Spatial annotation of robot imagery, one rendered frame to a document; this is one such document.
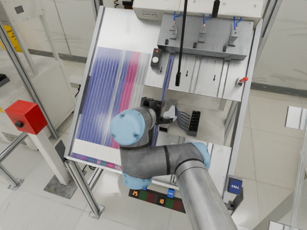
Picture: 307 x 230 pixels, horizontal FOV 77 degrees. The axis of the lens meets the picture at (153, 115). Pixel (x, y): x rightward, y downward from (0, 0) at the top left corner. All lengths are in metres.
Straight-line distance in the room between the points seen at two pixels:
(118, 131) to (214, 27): 0.57
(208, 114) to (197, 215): 0.93
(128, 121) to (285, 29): 2.26
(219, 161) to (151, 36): 0.59
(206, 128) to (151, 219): 0.75
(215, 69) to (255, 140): 1.37
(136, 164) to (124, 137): 0.08
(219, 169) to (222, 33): 0.51
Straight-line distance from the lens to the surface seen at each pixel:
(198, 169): 0.44
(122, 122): 0.42
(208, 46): 0.79
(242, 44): 0.81
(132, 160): 0.46
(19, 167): 2.04
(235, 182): 0.77
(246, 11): 0.85
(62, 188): 1.74
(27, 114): 1.18
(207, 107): 1.31
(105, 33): 0.98
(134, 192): 0.86
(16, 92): 1.72
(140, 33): 0.92
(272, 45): 2.57
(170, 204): 0.84
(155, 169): 0.47
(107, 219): 1.55
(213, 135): 1.13
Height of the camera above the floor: 1.43
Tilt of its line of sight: 43 degrees down
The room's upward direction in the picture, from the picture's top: straight up
